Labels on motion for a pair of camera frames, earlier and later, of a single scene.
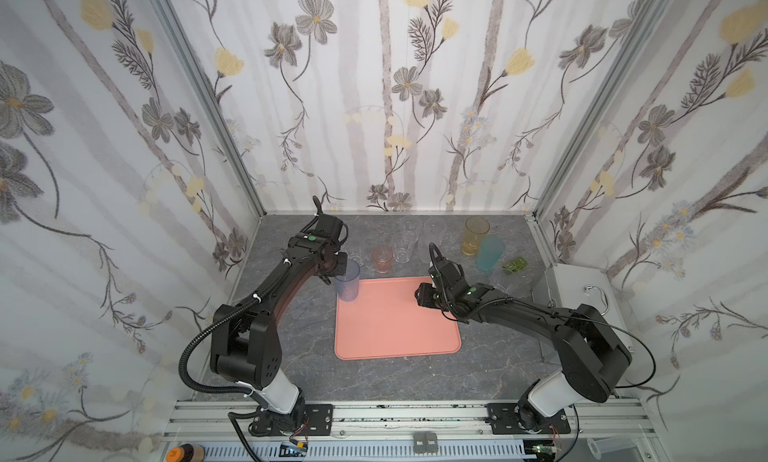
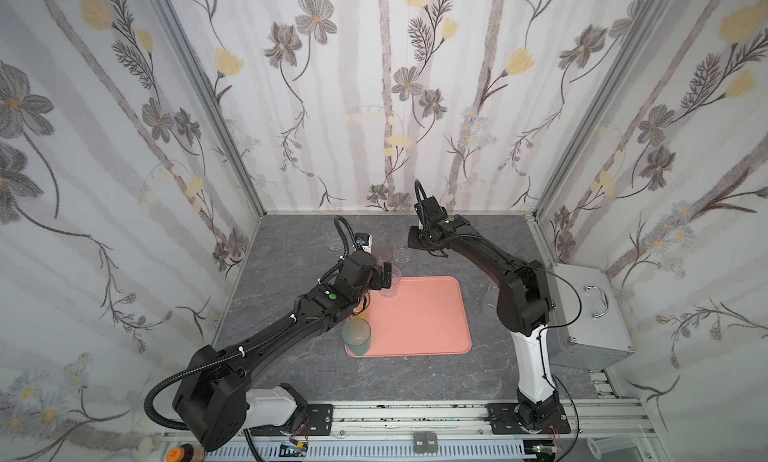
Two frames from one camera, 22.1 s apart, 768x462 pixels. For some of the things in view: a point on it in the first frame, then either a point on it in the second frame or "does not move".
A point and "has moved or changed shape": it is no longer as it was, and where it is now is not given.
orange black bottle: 186,453 does not move
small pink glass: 382,256 does not move
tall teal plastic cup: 490,251 has moved or changed shape
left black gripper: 334,266 -> 386,275
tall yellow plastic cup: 475,227 has moved or changed shape
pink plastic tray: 386,321 does not move
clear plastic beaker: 598,446 does not move
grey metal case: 575,286 does not move
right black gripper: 428,296 -> 414,237
